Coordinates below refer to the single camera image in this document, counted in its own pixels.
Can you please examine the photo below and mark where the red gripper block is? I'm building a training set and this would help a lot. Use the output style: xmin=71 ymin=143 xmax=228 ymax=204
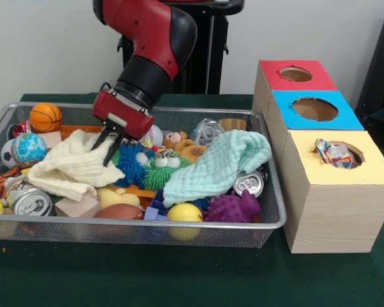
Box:
xmin=91 ymin=90 xmax=156 ymax=167

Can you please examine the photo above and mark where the blue puffer ball with eyes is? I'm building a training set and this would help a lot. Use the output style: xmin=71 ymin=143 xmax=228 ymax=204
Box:
xmin=115 ymin=143 xmax=156 ymax=188

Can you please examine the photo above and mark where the cream knitted cloth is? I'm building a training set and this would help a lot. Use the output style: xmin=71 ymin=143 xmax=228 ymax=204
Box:
xmin=28 ymin=129 xmax=126 ymax=202

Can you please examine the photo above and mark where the plain wooden cube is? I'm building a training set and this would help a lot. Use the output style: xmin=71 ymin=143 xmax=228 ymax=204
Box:
xmin=54 ymin=193 xmax=100 ymax=218

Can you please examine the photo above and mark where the light teal cloth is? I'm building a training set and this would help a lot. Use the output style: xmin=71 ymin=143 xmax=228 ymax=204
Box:
xmin=162 ymin=130 xmax=273 ymax=209

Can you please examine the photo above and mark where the colourful patterned cloth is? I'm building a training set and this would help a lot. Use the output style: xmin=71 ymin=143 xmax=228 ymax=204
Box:
xmin=312 ymin=138 xmax=353 ymax=169

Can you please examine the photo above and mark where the wooden box with three holes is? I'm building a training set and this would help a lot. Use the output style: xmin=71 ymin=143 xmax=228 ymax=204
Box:
xmin=251 ymin=59 xmax=384 ymax=255

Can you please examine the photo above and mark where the white baseball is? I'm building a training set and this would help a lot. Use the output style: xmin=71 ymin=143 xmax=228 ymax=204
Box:
xmin=140 ymin=124 xmax=164 ymax=148

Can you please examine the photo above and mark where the green spiky puffer ball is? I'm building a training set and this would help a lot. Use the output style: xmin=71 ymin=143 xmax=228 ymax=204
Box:
xmin=143 ymin=153 xmax=191 ymax=193

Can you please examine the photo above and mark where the orange toy basketball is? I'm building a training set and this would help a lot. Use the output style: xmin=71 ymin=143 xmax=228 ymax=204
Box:
xmin=29 ymin=102 xmax=63 ymax=134

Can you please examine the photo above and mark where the globe print ball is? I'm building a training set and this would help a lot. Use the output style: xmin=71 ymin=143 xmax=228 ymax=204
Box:
xmin=11 ymin=132 xmax=48 ymax=169

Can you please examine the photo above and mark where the small soccer ball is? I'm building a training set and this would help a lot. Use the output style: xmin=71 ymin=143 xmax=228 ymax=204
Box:
xmin=1 ymin=139 xmax=19 ymax=169

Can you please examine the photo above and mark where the purple spiky ball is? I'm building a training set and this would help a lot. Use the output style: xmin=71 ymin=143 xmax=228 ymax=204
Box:
xmin=203 ymin=191 xmax=262 ymax=224

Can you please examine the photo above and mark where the grey wire mesh bin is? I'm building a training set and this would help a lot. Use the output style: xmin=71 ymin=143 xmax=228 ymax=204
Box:
xmin=0 ymin=101 xmax=288 ymax=249

